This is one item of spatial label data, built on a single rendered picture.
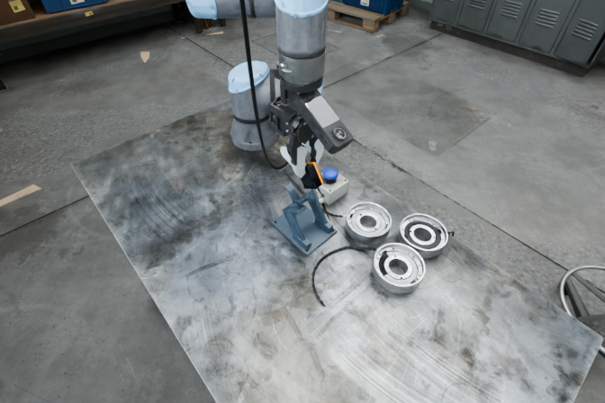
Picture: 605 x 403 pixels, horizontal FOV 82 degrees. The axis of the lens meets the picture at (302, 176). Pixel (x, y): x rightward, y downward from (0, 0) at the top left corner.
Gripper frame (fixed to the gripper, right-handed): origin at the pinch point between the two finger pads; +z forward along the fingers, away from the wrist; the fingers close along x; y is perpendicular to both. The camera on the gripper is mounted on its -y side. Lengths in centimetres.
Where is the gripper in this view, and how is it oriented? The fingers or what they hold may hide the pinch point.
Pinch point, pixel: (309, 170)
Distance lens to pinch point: 70.5
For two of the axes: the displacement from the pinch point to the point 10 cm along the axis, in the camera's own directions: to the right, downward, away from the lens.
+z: 0.0, 7.3, 6.9
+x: -7.3, 4.7, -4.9
